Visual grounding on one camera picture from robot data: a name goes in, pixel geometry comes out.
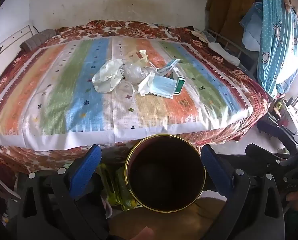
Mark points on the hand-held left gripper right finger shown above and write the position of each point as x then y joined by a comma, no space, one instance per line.
215,170

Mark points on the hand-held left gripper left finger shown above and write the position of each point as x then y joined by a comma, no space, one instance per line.
85,172

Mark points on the dark bin with gold rim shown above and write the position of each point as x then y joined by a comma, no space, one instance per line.
164,175

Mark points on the clear plastic cup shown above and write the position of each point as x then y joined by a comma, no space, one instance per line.
123,90

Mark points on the green box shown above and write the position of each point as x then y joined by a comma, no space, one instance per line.
179,85

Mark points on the white plastic bag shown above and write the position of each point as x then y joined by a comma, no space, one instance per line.
106,76

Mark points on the blue face mask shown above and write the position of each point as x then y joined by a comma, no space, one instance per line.
162,86

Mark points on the white mask wrapper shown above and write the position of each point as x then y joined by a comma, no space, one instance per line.
145,85

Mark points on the clear plastic bag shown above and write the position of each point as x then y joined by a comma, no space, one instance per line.
135,72

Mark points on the silver blue wrapper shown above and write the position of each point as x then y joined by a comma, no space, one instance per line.
170,66

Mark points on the yellow packet with red label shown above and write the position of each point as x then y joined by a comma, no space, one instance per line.
136,56

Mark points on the yellow green plastic bag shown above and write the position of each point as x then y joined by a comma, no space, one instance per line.
118,192

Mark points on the brown floral blanket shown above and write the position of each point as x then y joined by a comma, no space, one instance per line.
256,97

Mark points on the striped colourful mat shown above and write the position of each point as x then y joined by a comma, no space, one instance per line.
63,100

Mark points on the blue dotted cloth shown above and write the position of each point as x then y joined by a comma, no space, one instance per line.
271,42

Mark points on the white cloth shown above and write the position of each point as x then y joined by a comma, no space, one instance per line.
224,52

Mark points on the light blue cloth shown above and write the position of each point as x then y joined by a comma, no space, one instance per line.
250,30

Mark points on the white wooden headboard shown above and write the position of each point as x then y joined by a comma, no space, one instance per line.
8,47

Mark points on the brown hanging coat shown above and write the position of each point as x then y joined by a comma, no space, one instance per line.
229,5

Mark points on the metal bed frame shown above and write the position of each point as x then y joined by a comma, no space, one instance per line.
246,51

